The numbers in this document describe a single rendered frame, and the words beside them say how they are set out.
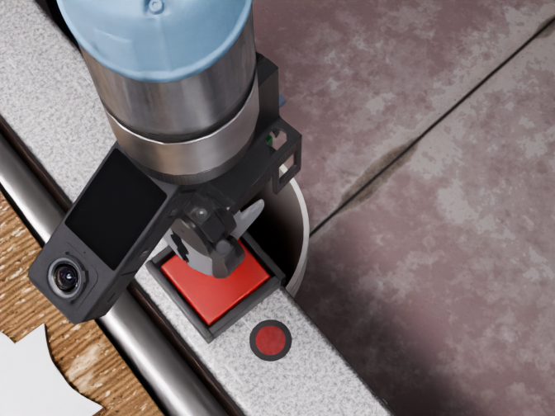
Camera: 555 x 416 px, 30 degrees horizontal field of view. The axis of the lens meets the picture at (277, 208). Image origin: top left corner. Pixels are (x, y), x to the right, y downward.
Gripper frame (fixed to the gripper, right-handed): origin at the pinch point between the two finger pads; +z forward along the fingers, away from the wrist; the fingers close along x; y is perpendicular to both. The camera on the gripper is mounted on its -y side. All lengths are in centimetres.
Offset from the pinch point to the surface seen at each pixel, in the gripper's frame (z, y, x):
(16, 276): 6.7, -8.5, 10.6
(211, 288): 7.4, 0.6, -0.6
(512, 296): 100, 48, -16
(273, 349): 8.8, 0.5, -6.9
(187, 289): 7.4, -0.6, 0.7
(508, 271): 100, 51, -13
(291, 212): 72, 27, 15
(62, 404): 5.6, -12.8, 0.9
